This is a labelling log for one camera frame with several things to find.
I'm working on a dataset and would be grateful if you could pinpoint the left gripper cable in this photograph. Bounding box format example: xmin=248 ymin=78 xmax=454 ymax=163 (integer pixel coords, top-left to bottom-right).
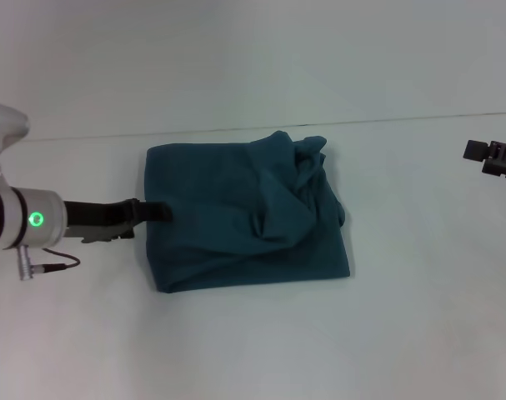
xmin=18 ymin=244 xmax=81 ymax=281

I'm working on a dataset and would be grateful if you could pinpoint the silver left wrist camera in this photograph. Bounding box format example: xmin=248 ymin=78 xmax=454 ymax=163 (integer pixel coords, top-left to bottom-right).
xmin=0 ymin=99 xmax=31 ymax=162

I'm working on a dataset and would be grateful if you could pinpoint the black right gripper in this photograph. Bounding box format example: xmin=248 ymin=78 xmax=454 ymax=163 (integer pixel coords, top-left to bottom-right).
xmin=463 ymin=139 xmax=506 ymax=183

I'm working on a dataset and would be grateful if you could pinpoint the teal FREE print t-shirt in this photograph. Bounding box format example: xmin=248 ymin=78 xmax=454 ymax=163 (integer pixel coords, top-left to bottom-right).
xmin=143 ymin=129 xmax=353 ymax=295

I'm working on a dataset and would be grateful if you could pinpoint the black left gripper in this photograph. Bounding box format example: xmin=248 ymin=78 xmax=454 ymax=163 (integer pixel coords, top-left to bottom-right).
xmin=63 ymin=197 xmax=173 ymax=243

